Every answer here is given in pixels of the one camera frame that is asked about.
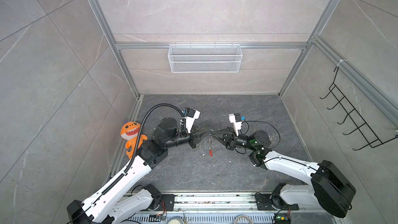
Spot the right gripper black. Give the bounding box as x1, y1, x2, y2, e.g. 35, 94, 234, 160
212, 128, 258, 153

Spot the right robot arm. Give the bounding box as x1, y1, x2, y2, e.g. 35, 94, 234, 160
210, 128, 356, 218

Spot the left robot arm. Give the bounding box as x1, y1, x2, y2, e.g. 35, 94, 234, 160
67, 118, 207, 224

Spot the orange shark plush toy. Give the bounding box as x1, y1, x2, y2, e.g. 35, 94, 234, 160
120, 121, 141, 159

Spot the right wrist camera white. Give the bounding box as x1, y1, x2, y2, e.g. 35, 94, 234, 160
229, 113, 245, 136

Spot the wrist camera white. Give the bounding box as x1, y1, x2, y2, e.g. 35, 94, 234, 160
229, 113, 245, 136
183, 108, 200, 133

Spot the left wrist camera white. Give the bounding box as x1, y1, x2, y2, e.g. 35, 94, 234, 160
183, 108, 200, 133

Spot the right camera black cable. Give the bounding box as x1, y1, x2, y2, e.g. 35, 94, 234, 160
242, 120, 281, 149

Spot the black corrugated cable conduit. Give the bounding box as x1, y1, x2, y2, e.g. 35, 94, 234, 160
90, 103, 186, 207

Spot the aluminium rail frame front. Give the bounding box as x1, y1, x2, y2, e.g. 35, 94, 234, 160
120, 192, 349, 224

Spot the white wire mesh basket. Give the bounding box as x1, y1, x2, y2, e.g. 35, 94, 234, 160
167, 45, 243, 73

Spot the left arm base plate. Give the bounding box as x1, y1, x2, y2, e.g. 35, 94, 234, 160
146, 194, 176, 212

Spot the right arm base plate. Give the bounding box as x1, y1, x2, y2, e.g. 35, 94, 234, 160
254, 192, 299, 211

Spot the black wire hook rack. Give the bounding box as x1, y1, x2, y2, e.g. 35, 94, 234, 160
320, 66, 398, 151

